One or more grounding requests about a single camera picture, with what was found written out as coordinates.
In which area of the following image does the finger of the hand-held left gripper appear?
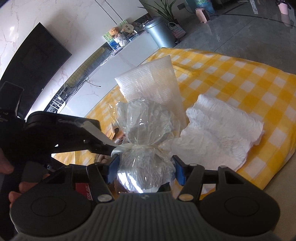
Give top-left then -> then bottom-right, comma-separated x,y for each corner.
87,141 -> 116,155

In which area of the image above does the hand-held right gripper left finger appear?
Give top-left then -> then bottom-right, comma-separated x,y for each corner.
47,155 -> 120,202

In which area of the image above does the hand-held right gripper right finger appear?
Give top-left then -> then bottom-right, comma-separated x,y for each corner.
171,155 -> 247,202

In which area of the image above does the brown braided rope toy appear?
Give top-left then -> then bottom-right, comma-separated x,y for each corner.
94,136 -> 131,166

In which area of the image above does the clear plastic bag bundle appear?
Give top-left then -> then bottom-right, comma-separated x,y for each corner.
114,98 -> 183,193

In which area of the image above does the white cloth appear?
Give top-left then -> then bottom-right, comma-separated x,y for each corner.
159,94 -> 265,172

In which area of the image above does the white foam sheet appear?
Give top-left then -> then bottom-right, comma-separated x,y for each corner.
115,55 -> 187,126

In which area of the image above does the person's left hand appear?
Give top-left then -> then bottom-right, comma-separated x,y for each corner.
0,148 -> 50,208

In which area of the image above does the silver and yellow packet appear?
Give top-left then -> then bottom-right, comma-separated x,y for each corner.
105,130 -> 120,141

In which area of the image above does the white wifi router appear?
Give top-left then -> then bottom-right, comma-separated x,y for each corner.
52,94 -> 67,110

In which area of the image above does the white marble television console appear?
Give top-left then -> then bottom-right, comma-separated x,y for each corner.
47,30 -> 161,116

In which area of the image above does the green and blue painting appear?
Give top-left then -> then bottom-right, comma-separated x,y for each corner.
102,20 -> 130,50

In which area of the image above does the yellow checkered tablecloth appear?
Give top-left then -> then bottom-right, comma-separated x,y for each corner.
53,48 -> 296,202

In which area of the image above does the small teddy bear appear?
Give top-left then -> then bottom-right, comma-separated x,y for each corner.
109,27 -> 121,39

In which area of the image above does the round paper fan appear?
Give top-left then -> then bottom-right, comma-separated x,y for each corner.
122,22 -> 135,33

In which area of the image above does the grey metal trash can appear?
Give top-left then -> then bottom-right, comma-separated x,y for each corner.
144,17 -> 176,49

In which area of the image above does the woven basket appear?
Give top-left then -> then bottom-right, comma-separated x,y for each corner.
167,22 -> 186,39

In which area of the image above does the long-leaf potted plant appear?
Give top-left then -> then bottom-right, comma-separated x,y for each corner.
138,0 -> 179,23

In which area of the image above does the pink space heater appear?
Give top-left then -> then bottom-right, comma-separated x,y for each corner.
195,8 -> 212,24

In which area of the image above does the blue water jug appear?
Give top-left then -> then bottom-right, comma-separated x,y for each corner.
193,0 -> 216,15

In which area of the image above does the pink container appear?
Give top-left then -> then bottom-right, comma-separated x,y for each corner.
276,0 -> 292,15

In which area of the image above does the black cable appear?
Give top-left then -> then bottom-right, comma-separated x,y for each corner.
67,71 -> 102,90

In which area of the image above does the black wall television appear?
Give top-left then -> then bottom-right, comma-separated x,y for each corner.
0,22 -> 72,116

